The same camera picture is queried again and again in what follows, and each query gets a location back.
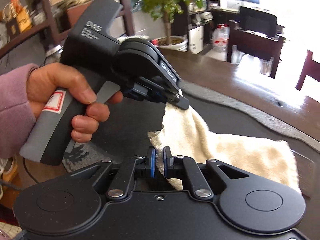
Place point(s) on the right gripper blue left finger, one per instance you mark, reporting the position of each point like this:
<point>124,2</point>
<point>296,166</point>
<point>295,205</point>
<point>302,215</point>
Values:
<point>132,168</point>

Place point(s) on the person's left hand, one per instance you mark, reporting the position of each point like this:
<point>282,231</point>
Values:
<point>41,84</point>

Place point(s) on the dark wooden shelf unit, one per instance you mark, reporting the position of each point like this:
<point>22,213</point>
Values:
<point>55,35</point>

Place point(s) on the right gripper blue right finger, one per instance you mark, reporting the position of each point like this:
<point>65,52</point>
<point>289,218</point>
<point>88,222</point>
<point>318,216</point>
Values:
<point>187,170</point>

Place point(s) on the dark wooden chair left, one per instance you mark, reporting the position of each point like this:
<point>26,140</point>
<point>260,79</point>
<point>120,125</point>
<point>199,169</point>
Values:
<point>264,48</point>

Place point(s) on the black office chair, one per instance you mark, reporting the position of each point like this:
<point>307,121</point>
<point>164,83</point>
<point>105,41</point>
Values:
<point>258,21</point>

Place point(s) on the dark wooden chair right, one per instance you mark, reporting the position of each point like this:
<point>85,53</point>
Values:
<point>310,68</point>

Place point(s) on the dark wooden chair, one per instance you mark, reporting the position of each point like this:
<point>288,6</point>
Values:
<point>264,48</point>
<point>310,68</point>

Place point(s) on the black stone tea tray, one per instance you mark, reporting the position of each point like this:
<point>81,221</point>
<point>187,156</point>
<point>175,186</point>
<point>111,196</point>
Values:
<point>215,126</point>

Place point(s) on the cream terry towel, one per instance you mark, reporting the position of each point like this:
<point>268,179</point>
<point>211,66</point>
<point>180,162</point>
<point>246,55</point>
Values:
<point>187,133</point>

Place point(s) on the pink sleeved left forearm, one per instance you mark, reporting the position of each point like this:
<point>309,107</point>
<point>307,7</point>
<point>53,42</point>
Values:
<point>17,118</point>

